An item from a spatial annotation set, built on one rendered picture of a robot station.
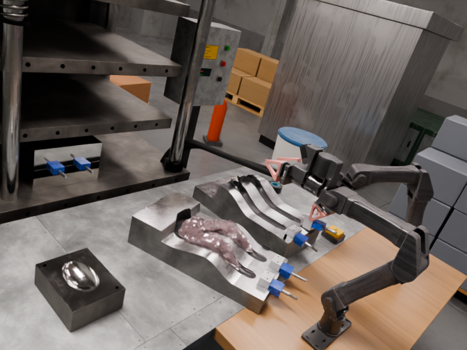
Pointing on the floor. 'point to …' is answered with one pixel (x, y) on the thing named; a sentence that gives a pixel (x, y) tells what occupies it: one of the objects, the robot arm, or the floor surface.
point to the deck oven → (355, 75)
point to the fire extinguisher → (212, 138)
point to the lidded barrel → (294, 142)
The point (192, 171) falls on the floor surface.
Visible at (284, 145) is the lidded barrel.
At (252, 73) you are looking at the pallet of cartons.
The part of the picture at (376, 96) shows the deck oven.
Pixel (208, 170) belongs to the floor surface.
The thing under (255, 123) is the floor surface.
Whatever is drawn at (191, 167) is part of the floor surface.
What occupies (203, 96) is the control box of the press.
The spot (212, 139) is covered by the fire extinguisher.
